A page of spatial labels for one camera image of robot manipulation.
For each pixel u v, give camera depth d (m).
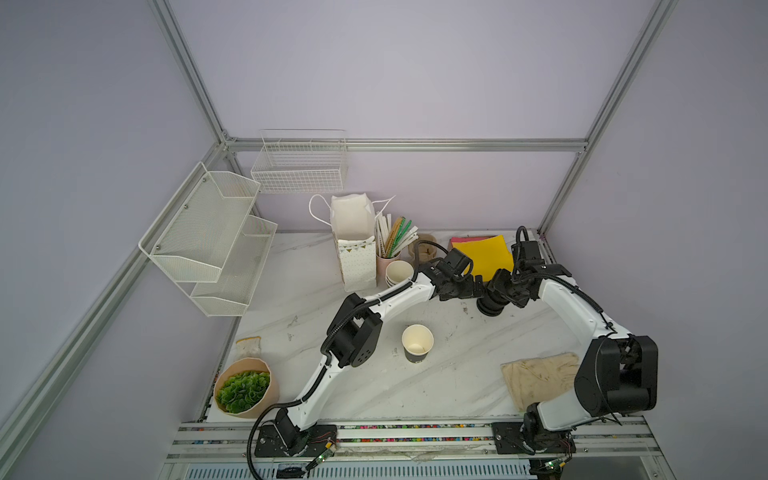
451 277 0.75
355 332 0.57
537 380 0.83
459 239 1.13
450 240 1.11
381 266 1.01
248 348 0.88
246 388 0.71
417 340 0.85
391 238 1.00
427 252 1.10
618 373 0.44
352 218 1.01
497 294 0.83
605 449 0.73
